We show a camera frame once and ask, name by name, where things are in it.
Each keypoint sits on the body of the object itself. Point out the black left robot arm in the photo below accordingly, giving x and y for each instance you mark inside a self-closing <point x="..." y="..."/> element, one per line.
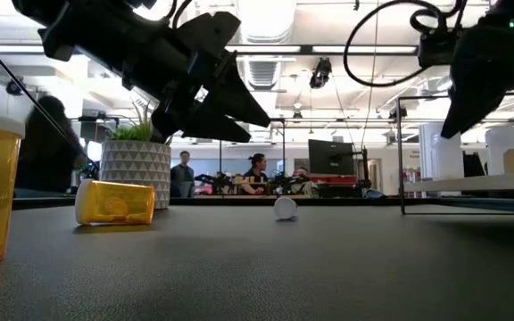
<point x="38" y="11"/>

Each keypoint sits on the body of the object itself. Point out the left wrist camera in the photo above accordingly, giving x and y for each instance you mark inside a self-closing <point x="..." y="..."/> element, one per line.
<point x="55" y="43"/>

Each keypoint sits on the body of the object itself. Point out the small black ceiling lamp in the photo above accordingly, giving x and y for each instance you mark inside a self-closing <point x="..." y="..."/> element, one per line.
<point x="297" y="117"/>

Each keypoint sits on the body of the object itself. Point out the black aluminium table frame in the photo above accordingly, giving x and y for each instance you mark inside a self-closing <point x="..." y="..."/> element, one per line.
<point x="221" y="201"/>

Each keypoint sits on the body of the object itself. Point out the black computer monitor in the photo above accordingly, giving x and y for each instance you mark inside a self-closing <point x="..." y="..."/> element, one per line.
<point x="473" y="167"/>
<point x="330" y="156"/>

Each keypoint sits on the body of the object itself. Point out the black ceiling spotlight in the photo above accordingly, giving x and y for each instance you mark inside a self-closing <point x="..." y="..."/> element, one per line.
<point x="14" y="87"/>
<point x="320" y="73"/>
<point x="395" y="114"/>

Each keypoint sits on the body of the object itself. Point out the red workbench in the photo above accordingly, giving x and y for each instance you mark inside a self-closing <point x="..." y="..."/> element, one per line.
<point x="335" y="180"/>

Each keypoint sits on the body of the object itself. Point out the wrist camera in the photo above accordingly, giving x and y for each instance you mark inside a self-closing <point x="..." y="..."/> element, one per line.
<point x="435" y="49"/>
<point x="55" y="43"/>

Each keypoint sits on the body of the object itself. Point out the succulent in patterned white pot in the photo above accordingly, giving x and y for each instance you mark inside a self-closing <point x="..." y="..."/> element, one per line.
<point x="136" y="171"/>

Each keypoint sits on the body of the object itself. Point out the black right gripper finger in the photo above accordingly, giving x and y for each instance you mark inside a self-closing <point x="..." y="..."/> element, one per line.
<point x="489" y="71"/>

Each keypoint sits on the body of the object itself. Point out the silver ceiling air duct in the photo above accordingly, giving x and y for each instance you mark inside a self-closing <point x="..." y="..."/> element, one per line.
<point x="263" y="73"/>

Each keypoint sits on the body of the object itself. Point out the person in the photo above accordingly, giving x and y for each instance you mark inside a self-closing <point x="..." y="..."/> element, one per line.
<point x="257" y="171"/>
<point x="304" y="178"/>
<point x="183" y="176"/>
<point x="47" y="147"/>

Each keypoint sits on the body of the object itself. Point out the black background robot arm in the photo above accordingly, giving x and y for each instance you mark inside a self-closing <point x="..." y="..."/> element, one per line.
<point x="214" y="182"/>
<point x="286" y="182"/>

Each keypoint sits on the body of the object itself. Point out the black workstation frame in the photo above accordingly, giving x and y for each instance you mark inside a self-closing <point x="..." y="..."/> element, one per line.
<point x="283" y="147"/>
<point x="101" y="119"/>

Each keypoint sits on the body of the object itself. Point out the black bar with light strips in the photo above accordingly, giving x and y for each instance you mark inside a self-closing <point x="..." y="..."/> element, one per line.
<point x="306" y="49"/>

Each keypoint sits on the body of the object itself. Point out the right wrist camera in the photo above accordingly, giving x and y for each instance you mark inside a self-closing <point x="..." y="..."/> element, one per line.
<point x="435" y="49"/>

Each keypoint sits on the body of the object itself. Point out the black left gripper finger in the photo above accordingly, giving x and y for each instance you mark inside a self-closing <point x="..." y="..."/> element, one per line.
<point x="194" y="125"/>
<point x="239" y="98"/>

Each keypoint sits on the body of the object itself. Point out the black table mat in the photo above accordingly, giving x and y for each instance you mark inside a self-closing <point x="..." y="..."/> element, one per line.
<point x="239" y="276"/>

